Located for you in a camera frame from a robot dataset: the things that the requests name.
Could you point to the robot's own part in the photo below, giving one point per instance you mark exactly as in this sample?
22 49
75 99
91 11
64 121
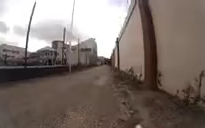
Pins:
138 126

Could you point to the dark pole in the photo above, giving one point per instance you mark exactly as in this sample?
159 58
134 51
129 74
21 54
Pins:
63 46
78 51

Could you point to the gravel strip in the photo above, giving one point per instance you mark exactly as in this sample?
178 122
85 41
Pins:
153 106

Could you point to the white building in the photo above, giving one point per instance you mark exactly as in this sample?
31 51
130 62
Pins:
88 50

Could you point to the grey building with tower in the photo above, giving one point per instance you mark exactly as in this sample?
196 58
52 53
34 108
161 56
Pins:
48 55

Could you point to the low dark wall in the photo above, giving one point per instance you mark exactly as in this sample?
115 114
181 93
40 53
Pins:
26 73

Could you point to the dry weeds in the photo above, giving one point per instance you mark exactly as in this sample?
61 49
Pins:
191 93
131 76

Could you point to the pale low building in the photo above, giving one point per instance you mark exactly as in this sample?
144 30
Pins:
10 52

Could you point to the cream wall with brown posts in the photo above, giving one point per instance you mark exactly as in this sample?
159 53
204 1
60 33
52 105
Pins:
180 43

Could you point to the brown dirt path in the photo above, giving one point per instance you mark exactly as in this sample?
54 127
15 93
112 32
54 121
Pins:
70 100

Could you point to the thin pale pole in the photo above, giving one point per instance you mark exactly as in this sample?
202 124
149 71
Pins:
71 36

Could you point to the tall curved pole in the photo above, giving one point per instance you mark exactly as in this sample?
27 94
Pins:
28 36

